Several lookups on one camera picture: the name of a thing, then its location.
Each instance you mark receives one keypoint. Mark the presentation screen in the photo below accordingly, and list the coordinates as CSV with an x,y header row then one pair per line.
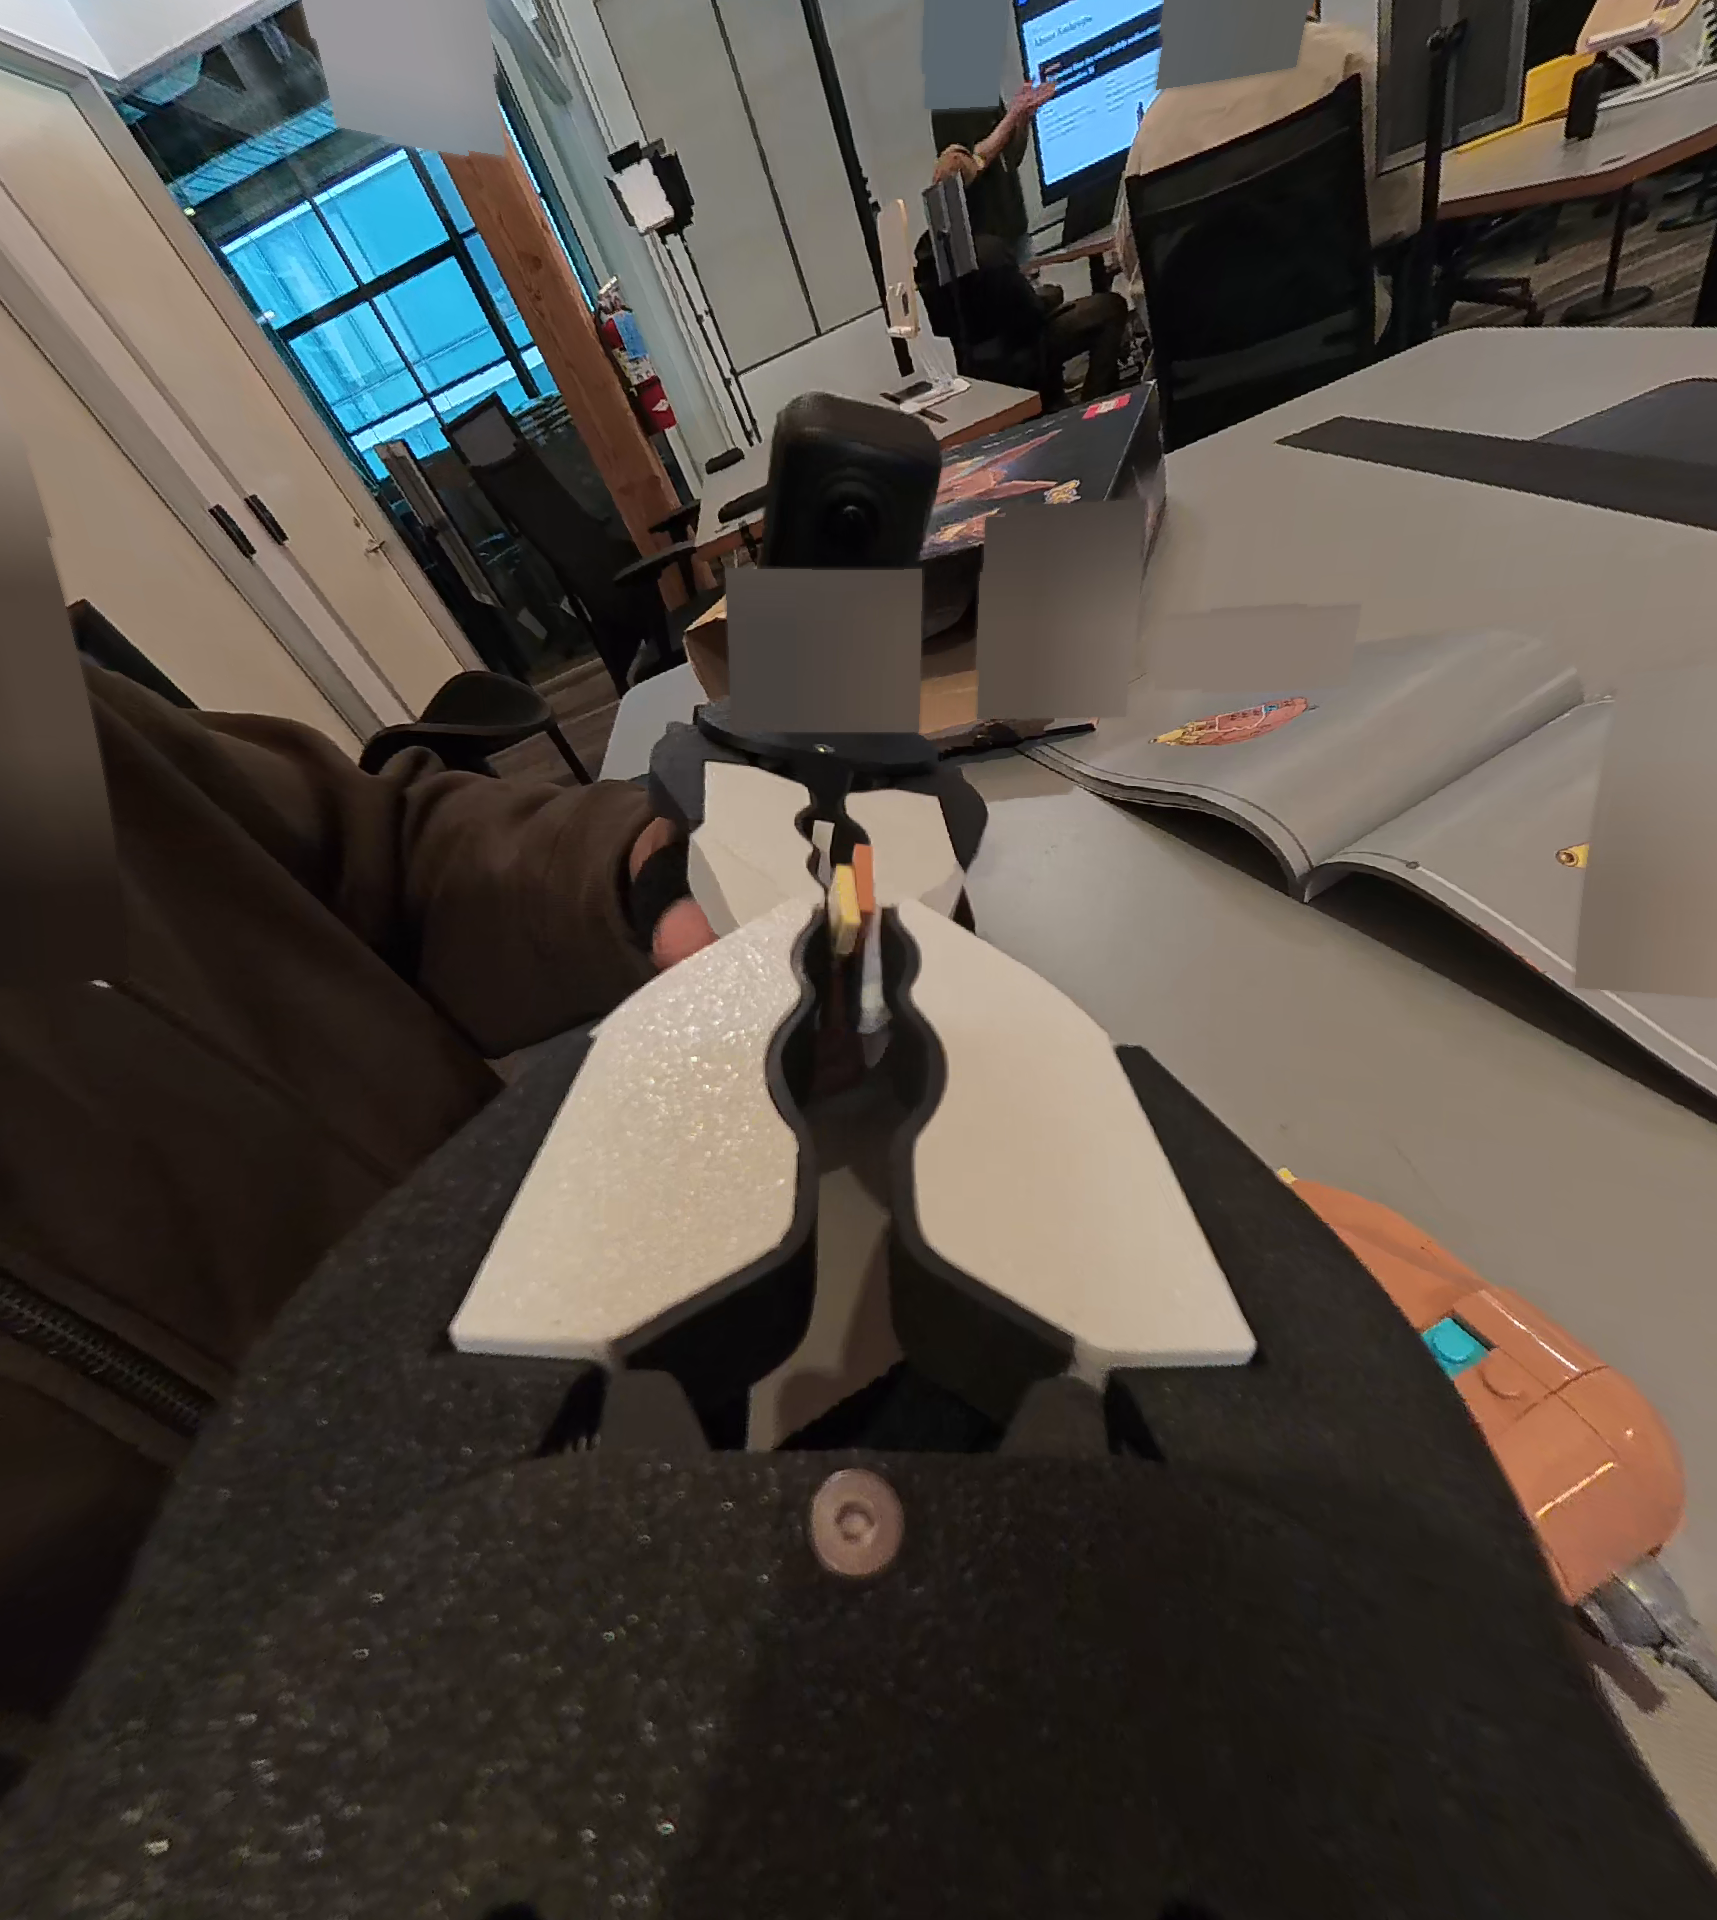
x,y
1092,92

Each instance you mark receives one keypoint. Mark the white cabinet doors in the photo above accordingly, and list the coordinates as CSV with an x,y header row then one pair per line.
x,y
199,374

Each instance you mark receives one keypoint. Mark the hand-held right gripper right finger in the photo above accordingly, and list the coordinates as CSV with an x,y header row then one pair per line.
x,y
1068,1171

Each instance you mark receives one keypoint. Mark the large window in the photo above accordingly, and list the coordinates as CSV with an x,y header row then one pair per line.
x,y
393,330

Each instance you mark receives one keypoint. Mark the orange wedge plate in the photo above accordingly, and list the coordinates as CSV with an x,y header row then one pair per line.
x,y
868,877

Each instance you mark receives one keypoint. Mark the grey office table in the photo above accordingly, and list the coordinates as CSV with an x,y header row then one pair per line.
x,y
1623,135

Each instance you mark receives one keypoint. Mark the printed toy set box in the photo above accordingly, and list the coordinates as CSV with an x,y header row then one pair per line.
x,y
1038,464

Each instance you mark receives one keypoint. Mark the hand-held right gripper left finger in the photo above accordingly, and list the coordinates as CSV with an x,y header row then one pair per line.
x,y
632,1171

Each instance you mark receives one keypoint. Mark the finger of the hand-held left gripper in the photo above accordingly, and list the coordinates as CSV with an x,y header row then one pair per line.
x,y
918,841
747,841

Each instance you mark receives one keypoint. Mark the person's left hand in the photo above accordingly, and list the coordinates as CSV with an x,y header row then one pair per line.
x,y
681,939

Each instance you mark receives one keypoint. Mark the small tan brick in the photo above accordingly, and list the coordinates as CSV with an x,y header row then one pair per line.
x,y
847,909

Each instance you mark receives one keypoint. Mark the grey instruction booklet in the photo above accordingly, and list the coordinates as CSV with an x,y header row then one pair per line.
x,y
1398,752

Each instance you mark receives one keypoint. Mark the person's left forearm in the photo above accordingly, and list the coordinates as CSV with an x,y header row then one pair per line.
x,y
424,870

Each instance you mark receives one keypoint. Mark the red fire extinguisher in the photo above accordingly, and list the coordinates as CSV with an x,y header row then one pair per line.
x,y
655,397

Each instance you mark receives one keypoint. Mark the black office chair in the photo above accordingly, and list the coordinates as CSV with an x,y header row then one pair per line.
x,y
1248,272
482,704
543,524

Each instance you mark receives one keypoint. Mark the studio light panel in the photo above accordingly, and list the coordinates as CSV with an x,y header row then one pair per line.
x,y
649,190

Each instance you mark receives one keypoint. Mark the orange toy brick model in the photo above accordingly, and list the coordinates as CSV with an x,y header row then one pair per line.
x,y
1519,1381

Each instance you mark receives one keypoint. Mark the wooden post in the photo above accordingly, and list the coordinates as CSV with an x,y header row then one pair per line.
x,y
558,299

